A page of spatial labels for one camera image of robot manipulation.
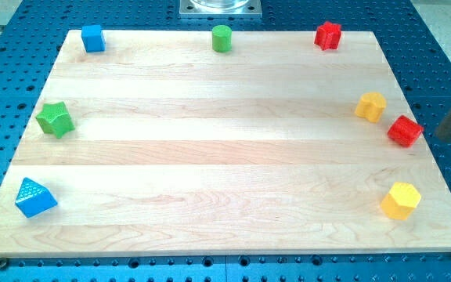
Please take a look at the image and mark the blue triangle block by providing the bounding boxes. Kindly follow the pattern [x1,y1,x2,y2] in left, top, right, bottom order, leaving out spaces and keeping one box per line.
[15,178,57,218]

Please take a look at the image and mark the green cylinder block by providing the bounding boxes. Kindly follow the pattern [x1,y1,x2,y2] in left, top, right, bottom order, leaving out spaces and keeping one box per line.
[211,25,233,52]

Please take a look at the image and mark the yellow heart block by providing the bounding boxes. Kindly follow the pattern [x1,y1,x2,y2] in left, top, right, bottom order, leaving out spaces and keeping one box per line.
[355,92,387,123]

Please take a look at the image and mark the blue cube block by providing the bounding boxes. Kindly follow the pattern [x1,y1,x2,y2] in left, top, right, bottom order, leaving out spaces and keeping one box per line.
[81,25,106,52]

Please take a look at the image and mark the wooden board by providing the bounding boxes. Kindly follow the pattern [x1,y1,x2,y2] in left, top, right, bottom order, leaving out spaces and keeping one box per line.
[0,30,451,258]

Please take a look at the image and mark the green star block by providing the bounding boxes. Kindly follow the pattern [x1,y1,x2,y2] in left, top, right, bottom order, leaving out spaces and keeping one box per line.
[35,102,75,139]

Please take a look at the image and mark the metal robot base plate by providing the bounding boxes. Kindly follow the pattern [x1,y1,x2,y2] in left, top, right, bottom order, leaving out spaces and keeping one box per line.
[179,0,262,18]

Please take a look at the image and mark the yellow hexagon block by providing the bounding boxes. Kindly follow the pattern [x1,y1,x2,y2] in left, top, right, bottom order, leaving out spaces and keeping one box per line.
[380,182,422,220]

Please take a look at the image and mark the red star block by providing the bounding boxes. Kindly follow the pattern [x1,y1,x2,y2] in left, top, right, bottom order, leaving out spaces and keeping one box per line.
[314,21,341,50]

